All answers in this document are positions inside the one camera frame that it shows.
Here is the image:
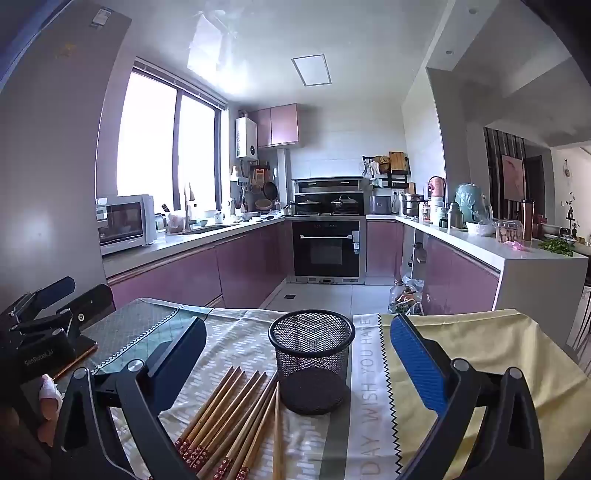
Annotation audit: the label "white water heater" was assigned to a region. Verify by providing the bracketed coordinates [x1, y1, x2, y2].
[235, 116, 258, 161]

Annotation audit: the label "plastic bags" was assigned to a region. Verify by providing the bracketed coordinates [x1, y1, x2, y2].
[390, 276, 426, 315]

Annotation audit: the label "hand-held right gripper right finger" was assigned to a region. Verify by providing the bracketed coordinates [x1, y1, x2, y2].
[390, 314, 546, 480]

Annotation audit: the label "clear plastic food container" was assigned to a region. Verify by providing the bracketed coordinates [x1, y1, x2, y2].
[495, 220, 525, 243]

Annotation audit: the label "pale bamboo chopstick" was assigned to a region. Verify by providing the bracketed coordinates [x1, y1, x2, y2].
[272, 385, 284, 480]

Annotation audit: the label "pink electric kettle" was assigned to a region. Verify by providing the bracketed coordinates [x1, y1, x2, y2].
[428, 176, 446, 217]

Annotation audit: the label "steel range hood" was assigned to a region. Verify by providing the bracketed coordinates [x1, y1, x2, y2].
[292, 177, 370, 197]

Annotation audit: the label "white microwave oven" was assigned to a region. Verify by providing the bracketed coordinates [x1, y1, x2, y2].
[96, 194, 158, 256]

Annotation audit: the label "teal countertop appliance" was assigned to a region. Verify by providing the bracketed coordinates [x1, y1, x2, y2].
[455, 184, 490, 222]

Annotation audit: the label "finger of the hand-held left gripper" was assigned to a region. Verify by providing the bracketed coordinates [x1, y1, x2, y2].
[0, 276, 76, 326]
[14, 284, 114, 341]

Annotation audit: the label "kitchen window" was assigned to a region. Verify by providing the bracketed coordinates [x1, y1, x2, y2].
[117, 60, 227, 208]

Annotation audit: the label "green leafy vegetables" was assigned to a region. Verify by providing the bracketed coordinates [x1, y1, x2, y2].
[539, 237, 573, 257]

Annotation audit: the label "ceiling light panel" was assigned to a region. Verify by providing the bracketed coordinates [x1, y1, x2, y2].
[291, 54, 333, 87]

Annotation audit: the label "framed wall picture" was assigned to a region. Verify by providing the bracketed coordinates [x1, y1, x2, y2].
[501, 154, 525, 199]

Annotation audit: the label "person's left hand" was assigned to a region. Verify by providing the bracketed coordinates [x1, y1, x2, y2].
[34, 374, 63, 440]

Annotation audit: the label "grey refrigerator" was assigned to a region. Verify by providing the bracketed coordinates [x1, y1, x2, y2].
[0, 0, 133, 319]

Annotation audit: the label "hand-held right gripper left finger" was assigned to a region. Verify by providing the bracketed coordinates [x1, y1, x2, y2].
[51, 316, 207, 480]

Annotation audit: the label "pink base cabinet run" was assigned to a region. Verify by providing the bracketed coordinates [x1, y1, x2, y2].
[367, 219, 502, 315]
[106, 217, 294, 310]

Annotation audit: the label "black mesh holder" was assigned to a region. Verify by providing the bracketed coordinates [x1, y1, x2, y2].
[269, 310, 356, 415]

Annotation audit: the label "white kitchen countertop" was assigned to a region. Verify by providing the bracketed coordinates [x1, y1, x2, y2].
[102, 212, 575, 278]

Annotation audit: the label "black wall rack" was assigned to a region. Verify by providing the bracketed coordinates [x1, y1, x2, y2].
[362, 154, 411, 190]

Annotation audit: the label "bundle of wooden chopsticks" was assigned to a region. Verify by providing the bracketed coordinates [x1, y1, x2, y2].
[174, 366, 280, 480]

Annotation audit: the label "pink wall cabinet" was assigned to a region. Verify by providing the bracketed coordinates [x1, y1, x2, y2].
[249, 103, 300, 148]

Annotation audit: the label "black built-in oven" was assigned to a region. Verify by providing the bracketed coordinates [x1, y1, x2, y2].
[292, 219, 362, 278]

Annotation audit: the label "patterned tablecloth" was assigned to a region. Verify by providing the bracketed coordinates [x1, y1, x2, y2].
[69, 298, 591, 480]

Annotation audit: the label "metal chair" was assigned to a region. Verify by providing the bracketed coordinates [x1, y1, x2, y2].
[566, 286, 591, 365]

